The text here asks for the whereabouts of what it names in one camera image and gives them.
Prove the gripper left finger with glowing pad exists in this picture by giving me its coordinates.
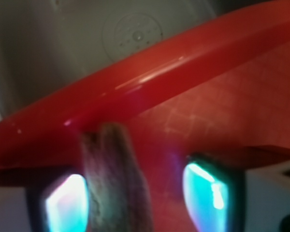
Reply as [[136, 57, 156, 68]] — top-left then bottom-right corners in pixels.
[[26, 166, 89, 232]]

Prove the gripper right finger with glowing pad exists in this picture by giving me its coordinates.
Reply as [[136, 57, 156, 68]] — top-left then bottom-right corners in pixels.
[[182, 152, 246, 232]]

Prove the brown wood chip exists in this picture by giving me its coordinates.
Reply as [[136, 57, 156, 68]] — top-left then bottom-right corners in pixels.
[[80, 122, 154, 232]]

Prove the red plastic tray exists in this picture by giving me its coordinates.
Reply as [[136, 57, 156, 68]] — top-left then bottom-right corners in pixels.
[[0, 0, 290, 188]]

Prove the grey toy sink basin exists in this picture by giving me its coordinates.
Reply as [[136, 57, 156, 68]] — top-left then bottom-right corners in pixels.
[[0, 0, 283, 128]]

